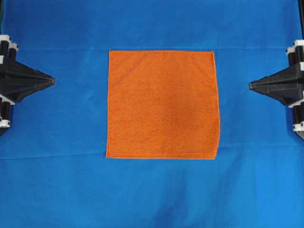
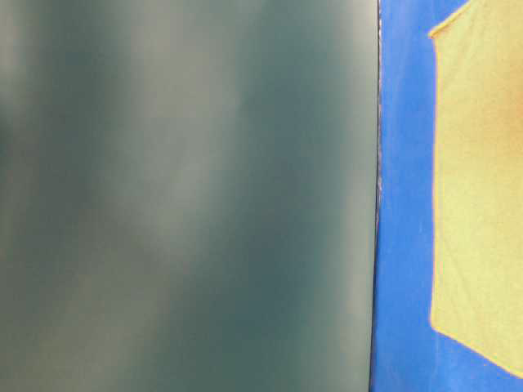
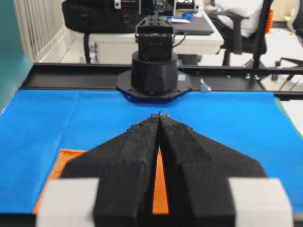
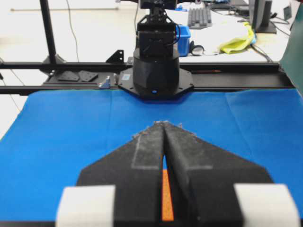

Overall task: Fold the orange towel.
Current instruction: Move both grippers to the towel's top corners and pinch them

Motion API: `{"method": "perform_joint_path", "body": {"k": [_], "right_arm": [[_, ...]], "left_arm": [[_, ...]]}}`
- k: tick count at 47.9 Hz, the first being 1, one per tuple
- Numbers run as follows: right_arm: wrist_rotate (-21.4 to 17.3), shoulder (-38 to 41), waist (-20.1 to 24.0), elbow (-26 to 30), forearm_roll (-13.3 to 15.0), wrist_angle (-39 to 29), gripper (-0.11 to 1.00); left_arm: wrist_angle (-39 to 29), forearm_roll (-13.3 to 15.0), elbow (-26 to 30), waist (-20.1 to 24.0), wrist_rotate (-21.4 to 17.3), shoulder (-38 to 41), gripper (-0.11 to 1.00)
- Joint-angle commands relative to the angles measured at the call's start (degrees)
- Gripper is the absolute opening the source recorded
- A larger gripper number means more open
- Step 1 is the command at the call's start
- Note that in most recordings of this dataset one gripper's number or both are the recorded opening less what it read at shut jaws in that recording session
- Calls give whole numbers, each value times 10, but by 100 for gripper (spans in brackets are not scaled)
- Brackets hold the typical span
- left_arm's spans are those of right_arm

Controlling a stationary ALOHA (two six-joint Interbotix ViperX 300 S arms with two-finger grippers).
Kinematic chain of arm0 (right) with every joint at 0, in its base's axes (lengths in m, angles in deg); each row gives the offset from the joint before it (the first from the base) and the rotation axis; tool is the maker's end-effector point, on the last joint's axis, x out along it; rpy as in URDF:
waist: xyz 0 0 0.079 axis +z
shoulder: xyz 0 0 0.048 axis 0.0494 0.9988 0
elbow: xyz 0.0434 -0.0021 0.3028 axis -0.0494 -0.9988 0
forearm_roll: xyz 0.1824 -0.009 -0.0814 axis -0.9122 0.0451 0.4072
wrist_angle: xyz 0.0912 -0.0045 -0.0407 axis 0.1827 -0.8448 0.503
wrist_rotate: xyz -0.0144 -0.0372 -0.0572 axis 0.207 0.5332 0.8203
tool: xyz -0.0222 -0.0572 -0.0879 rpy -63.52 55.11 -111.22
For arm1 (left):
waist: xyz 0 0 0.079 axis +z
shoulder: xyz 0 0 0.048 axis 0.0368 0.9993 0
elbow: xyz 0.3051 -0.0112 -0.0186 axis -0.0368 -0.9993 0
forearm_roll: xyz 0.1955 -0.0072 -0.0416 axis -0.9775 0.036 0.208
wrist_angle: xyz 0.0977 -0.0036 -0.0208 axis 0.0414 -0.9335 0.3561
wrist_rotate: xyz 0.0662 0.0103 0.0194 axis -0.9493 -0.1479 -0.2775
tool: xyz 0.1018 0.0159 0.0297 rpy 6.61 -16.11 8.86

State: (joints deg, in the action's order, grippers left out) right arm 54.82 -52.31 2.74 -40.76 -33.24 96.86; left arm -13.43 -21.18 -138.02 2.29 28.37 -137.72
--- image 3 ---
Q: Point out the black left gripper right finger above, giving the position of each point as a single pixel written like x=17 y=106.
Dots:
x=211 y=185

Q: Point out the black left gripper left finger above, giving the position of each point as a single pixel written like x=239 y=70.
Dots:
x=108 y=186

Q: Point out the orange towel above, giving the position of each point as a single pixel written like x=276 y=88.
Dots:
x=160 y=200

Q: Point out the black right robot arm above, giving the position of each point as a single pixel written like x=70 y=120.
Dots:
x=154 y=65

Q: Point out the blue table cloth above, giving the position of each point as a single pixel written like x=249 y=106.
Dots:
x=37 y=124

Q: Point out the white office desk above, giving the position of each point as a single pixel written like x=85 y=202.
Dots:
x=119 y=48

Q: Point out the green side panel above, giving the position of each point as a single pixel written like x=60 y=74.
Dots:
x=14 y=64

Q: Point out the black office chair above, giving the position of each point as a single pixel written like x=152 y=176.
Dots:
x=237 y=44

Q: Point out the black bag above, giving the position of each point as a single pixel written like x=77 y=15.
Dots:
x=101 y=16

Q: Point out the person in white shirt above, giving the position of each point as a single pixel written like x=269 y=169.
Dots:
x=250 y=10

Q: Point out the black table edge rail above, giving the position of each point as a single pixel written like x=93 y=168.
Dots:
x=114 y=77

